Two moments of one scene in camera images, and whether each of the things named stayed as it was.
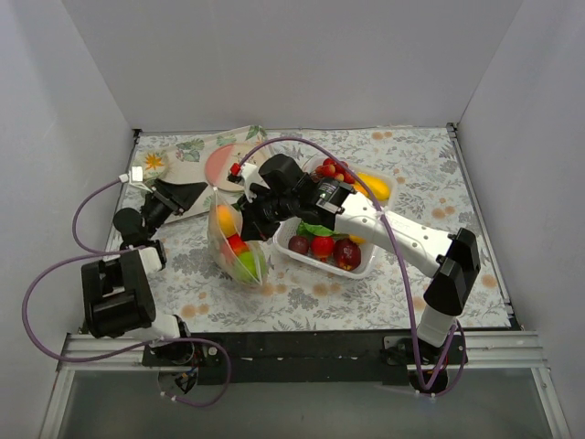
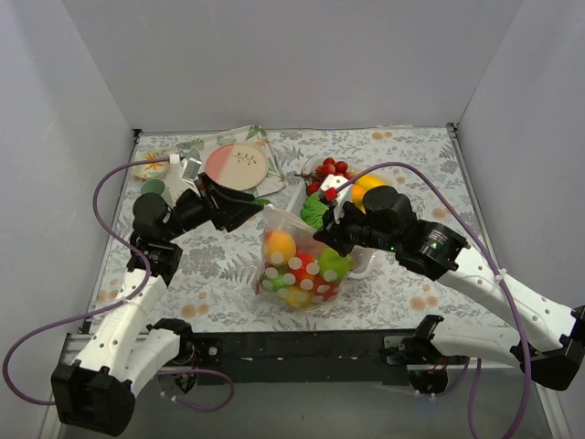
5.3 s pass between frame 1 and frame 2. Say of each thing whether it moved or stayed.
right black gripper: moved
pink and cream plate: stayed
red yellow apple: moved
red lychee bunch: stayed
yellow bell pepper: stayed
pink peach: moved
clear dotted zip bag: moved
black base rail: stayed
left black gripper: moved
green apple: moved
